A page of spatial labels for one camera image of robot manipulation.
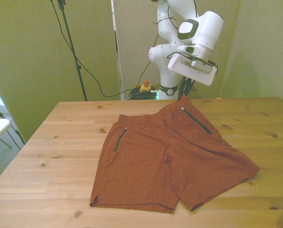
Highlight black tripod cable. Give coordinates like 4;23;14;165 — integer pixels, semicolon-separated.
50;0;132;98

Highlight coiled dark cable bundle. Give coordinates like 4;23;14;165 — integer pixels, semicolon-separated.
128;86;160;101

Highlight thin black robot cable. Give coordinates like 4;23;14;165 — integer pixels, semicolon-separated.
140;34;160;87

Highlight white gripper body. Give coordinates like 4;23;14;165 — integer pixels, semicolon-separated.
167;52;217;86

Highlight rust orange shorts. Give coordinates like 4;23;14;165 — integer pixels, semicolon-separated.
89;93;261;213

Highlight yellow emergency stop button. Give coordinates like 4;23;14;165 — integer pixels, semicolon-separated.
140;80;154;94

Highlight white vertical wall trim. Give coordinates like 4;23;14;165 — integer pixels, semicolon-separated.
110;0;124;101

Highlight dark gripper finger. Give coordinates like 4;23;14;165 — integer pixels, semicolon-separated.
184;79;196;95
178;76;188;100

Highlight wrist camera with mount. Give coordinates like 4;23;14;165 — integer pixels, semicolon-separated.
177;45;215;68

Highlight black tripod stand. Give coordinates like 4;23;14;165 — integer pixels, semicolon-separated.
56;0;89;102

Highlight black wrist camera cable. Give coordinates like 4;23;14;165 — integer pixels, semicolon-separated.
167;51;218;75

